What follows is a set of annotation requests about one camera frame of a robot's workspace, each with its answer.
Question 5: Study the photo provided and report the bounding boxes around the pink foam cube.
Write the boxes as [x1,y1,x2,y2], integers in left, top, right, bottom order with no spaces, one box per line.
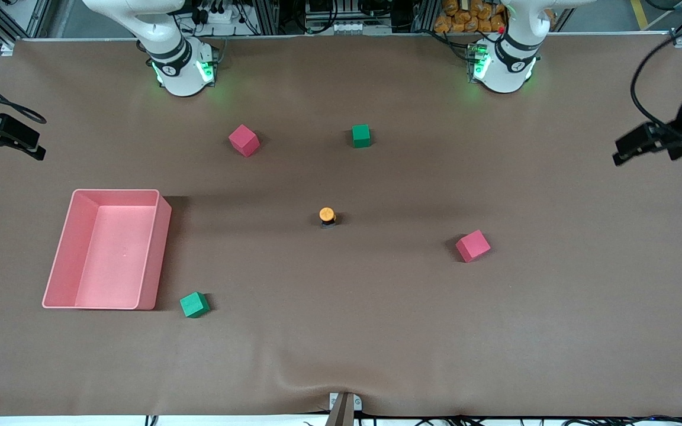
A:
[455,230,492,263]
[228,124,260,158]

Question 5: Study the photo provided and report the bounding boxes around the white power strip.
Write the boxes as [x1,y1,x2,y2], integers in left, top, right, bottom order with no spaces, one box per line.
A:
[196,6,241,24]

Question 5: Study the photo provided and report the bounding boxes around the brown table mat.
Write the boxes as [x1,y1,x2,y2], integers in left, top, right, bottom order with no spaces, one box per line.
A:
[0,33,682,418]

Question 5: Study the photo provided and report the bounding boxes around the grey metal camera bracket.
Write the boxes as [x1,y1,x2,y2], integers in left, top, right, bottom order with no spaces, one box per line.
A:
[328,392,363,426]

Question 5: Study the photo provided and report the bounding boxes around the orange snack bag pile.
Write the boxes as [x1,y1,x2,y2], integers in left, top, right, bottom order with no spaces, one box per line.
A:
[434,0,507,34]

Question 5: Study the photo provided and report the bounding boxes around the pink plastic bin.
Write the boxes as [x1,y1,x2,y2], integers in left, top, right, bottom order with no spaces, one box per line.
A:
[41,189,172,311]

